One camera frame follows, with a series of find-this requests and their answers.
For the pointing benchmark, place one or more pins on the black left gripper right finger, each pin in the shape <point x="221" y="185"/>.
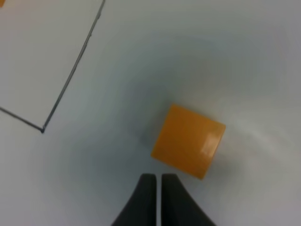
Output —
<point x="177" y="207"/>

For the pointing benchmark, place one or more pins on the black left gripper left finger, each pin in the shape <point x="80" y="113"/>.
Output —
<point x="140" y="210"/>

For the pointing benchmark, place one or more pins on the template orange cube block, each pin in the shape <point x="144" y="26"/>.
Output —
<point x="2" y="3"/>

